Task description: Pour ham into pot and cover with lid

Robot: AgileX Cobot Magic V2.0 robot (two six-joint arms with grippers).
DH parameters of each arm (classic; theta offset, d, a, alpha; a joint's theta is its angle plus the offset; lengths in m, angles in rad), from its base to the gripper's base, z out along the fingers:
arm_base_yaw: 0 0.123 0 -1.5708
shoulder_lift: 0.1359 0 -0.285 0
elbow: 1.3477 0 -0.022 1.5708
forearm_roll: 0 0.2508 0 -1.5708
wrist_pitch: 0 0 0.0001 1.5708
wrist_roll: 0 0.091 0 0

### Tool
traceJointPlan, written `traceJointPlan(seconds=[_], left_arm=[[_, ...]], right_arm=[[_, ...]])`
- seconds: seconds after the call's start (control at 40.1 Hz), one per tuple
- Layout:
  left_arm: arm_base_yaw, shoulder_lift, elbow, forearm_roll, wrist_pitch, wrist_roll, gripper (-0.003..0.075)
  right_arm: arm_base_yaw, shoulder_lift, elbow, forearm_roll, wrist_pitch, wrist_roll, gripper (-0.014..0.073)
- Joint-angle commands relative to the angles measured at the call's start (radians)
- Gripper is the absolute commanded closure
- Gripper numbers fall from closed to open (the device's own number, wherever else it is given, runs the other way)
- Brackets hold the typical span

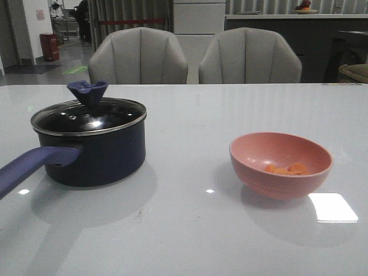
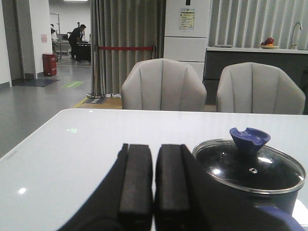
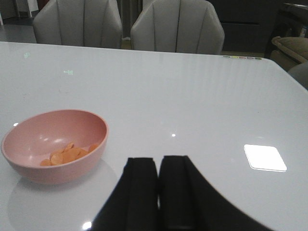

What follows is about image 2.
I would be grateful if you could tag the chrome faucet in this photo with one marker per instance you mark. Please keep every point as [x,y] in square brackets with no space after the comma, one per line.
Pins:
[295,35]

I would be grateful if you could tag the glass lid blue knob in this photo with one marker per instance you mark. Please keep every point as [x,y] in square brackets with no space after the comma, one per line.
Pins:
[245,162]

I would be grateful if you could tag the beige chair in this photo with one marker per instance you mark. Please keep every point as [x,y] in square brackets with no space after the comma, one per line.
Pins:
[163,84]
[258,88]

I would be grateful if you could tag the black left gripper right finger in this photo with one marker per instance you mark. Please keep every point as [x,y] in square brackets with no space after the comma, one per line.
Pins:
[172,205]

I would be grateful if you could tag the person in black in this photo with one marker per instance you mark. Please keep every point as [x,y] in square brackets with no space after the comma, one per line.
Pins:
[76,37]

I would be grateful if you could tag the right beige chair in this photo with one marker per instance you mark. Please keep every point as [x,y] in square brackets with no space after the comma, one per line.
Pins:
[258,88]

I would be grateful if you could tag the fruit plate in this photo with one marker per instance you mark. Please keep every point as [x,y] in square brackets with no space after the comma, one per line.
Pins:
[268,44]

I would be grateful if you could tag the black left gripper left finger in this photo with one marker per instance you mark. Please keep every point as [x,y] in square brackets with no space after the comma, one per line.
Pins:
[123,200]

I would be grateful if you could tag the red belt barrier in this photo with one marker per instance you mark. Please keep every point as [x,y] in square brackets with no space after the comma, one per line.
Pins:
[96,89]

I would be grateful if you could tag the white refrigerator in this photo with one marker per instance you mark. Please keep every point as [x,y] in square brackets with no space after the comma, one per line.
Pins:
[187,46]

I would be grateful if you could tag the dark floor mat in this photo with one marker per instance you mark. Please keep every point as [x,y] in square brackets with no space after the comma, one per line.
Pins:
[34,82]

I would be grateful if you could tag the grey curtain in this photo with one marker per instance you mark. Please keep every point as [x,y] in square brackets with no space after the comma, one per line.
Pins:
[125,23]

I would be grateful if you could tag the dark blue saucepan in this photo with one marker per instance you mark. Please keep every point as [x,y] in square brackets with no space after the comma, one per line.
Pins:
[274,211]

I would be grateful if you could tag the left beige chair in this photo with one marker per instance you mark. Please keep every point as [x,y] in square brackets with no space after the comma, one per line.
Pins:
[163,84]

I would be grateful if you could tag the red bin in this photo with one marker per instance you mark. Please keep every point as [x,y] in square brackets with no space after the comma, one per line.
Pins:
[49,64]

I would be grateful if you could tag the refrigerator poster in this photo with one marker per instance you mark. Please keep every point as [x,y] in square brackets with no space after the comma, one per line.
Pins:
[187,19]

